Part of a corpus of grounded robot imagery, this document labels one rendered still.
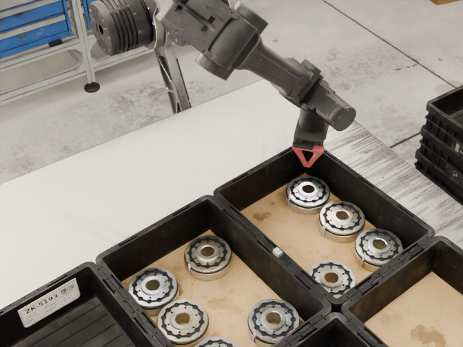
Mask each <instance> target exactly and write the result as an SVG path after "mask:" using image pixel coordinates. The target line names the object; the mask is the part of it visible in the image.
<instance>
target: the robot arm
mask: <svg viewBox="0 0 463 347"><path fill-rule="evenodd" d="M153 1H154V2H155V3H156V5H157V6H158V14H157V15H156V18H157V19H158V20H159V21H160V22H161V23H162V24H163V25H164V26H166V27H167V28H169V29H170V30H171V31H172V32H174V33H175V34H177V35H178V36H179V37H180V38H182V39H183V40H185V41H186V42H188V43H189V44H190V45H192V46H193V47H194V48H196V49H197V50H198V51H199V52H200V53H199V55H198V56H197V57H196V59H195V62H197V63H198V64H199V65H200V66H202V67H203V68H204V69H206V70H207V71H208V72H210V73H211V74H213V75H214V76H217V77H218V78H221V79H223V80H225V81H226V80H227V79H228V78H229V76H230V75H231V73H232V72H233V71H234V70H249V71H250V72H253V73H254V74H256V75H258V76H259V77H261V78H263V79H265V80H266V81H269V82H270V83H271V85H273V86H274V87H275V88H276V89H277V90H278V91H279V94H280V95H281V96H282V97H284V98H285V99H287V100H288V101H289V102H290V103H292V104H294V105H295V106H296V107H298V108H300V115H299V118H298V122H297V124H296V129H295V132H294V140H293V143H292V149H293V150H294V151H295V153H296V154H297V156H298V157H299V159H300V161H301V163H302V164H303V166H304V167H311V166H312V164H313V163H314V162H315V161H316V160H317V159H318V158H319V157H320V156H321V155H322V153H323V151H324V148H325V146H323V145H324V140H325V139H326V137H327V131H328V128H329V125H330V126H332V127H333V128H334V129H335V130H336V131H337V132H341V131H344V130H345V129H347V128H348V127H349V126H350V125H351V124H352V122H353V121H354V119H355V117H356V110H355V109H354V108H353V107H352V106H350V104H348V103H347V102H346V101H344V100H343V99H341V98H340V97H339V96H338V95H337V94H336V91H334V90H333V89H331V88H330V86H329V84H328V82H326V81H325V80H323V78H324V77H323V76H322V75H321V74H320V73H321V70H319V69H318V68H317V67H316V66H315V65H313V64H312V63H310V62H309V61H308V60H307V59H305V60H303V61H302V63H299V62H298V61H297V60H295V59H294V58H293V57H292V58H283V57H281V56H280V55H279V54H277V53H275V52H274V51H273V50H271V49H270V48H269V47H267V46H266V45H265V44H263V40H262V38H261V36H260V35H261V33H262V32H263V30H264V29H265V28H266V27H267V25H268V24H269V23H268V22H266V20H264V19H263V18H262V17H260V16H259V15H258V14H257V13H255V12H254V10H252V9H251V8H249V7H248V6H246V5H245V4H244V3H243V2H242V1H240V0H238V1H237V2H236V4H235V5H234V7H233V8H232V9H231V8H230V7H229V6H227V5H226V4H225V3H223V2H222V1H221V0H153ZM235 11H236V12H235ZM207 20H208V21H210V22H211V23H212V24H211V23H209V22H208V21H207ZM204 25H206V26H207V27H208V28H207V27H206V26H204ZM302 150H304V151H310V152H313V156H312V157H311V159H310V161H309V162H307V161H306V160H305V157H304V155H303V153H302Z"/></svg>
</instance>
